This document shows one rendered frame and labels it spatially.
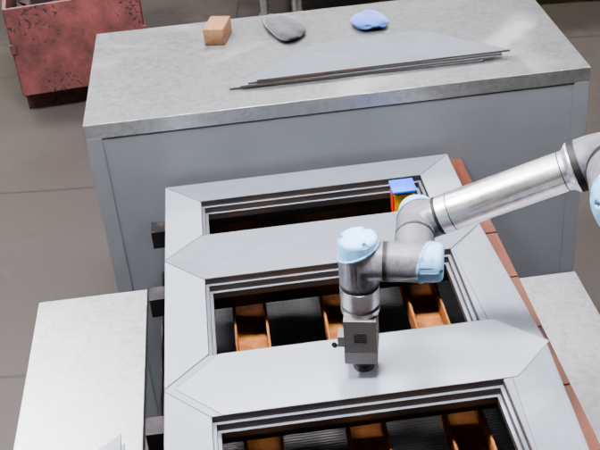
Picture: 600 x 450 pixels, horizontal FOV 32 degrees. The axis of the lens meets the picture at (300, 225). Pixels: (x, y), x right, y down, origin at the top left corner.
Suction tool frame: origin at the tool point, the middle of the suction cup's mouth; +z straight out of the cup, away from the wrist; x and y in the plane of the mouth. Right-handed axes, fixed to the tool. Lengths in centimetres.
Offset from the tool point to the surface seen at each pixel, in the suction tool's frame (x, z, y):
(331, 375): -6.0, -0.9, 3.2
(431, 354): 13.4, -1.0, -3.1
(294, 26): -25, -22, -120
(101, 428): -53, 11, 7
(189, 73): -51, -19, -97
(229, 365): -26.6, -0.7, 0.6
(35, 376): -73, 11, -8
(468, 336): 20.8, -1.1, -8.9
